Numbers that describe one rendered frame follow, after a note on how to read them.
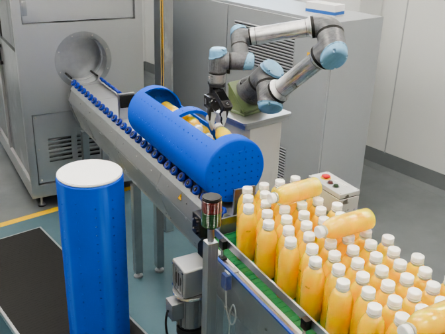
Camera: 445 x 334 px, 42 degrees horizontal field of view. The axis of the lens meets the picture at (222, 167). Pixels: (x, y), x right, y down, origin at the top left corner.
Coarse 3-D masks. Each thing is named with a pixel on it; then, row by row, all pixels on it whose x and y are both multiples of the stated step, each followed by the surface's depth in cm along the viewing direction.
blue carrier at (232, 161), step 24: (144, 96) 292; (168, 96) 309; (144, 120) 283; (168, 120) 265; (168, 144) 260; (192, 144) 244; (216, 144) 233; (240, 144) 235; (192, 168) 242; (216, 168) 234; (240, 168) 240; (216, 192) 238
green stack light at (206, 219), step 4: (204, 216) 180; (208, 216) 179; (212, 216) 179; (216, 216) 180; (220, 216) 181; (204, 220) 181; (208, 220) 180; (212, 220) 180; (216, 220) 180; (220, 220) 182; (204, 224) 181; (208, 224) 180; (212, 224) 180; (216, 224) 181; (220, 224) 182; (208, 228) 181; (212, 228) 181; (216, 228) 181
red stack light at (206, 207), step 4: (204, 204) 178; (208, 204) 178; (212, 204) 177; (216, 204) 178; (220, 204) 179; (204, 208) 179; (208, 208) 178; (212, 208) 178; (216, 208) 178; (220, 208) 180; (204, 212) 180; (208, 212) 179; (212, 212) 179; (216, 212) 179; (220, 212) 180
